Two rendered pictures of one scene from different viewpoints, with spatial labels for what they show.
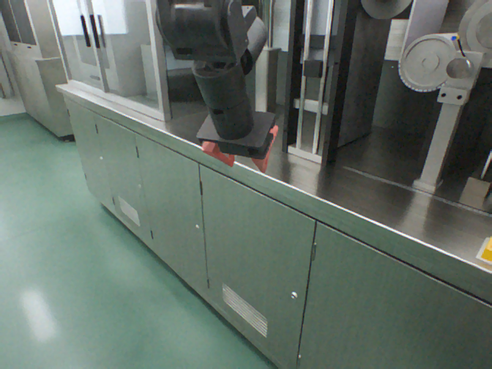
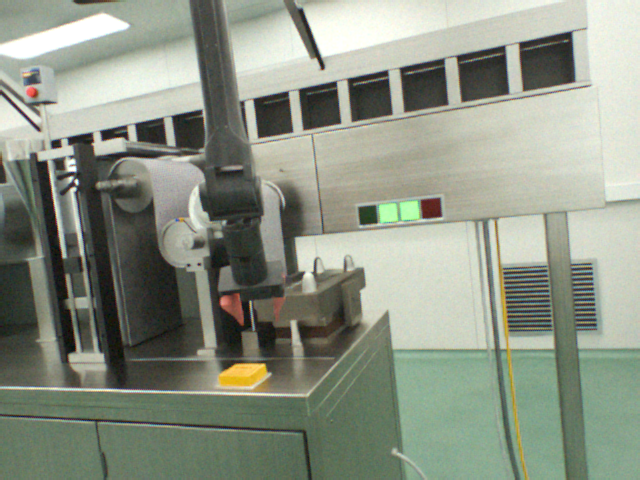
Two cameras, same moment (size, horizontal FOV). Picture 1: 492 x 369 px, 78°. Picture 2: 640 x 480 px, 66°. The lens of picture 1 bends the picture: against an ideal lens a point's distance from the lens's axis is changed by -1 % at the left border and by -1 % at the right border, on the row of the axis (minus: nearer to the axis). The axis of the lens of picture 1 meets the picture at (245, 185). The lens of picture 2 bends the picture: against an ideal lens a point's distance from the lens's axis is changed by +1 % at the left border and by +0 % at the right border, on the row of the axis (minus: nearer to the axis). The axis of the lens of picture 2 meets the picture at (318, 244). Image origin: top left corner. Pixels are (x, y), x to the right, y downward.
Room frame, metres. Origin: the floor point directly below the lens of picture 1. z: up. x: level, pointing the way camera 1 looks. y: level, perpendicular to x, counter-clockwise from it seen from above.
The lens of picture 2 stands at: (-0.54, -0.21, 1.22)
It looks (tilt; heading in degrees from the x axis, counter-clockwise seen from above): 4 degrees down; 335
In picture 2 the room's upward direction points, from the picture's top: 7 degrees counter-clockwise
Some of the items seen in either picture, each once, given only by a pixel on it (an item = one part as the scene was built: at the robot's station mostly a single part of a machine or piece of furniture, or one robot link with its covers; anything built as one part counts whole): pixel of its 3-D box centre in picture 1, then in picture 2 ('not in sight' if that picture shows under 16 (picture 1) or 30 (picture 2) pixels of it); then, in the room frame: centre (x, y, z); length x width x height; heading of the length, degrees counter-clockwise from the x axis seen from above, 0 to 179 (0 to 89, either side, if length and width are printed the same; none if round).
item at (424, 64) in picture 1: (444, 58); (206, 237); (0.85, -0.52, 1.17); 0.26 x 0.12 x 0.12; 134
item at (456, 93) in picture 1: (445, 125); (204, 290); (0.67, -0.46, 1.05); 0.06 x 0.05 x 0.31; 134
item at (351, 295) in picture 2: not in sight; (353, 301); (0.61, -0.83, 0.96); 0.10 x 0.03 x 0.11; 134
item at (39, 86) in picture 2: not in sight; (37, 85); (1.09, -0.15, 1.66); 0.07 x 0.07 x 0.10; 55
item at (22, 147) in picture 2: not in sight; (27, 152); (1.27, -0.08, 1.50); 0.14 x 0.14 x 0.06
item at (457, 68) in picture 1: (458, 67); (188, 241); (0.65, -0.43, 1.18); 0.04 x 0.02 x 0.04; 44
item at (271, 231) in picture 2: not in sight; (265, 255); (0.72, -0.64, 1.11); 0.23 x 0.01 x 0.18; 134
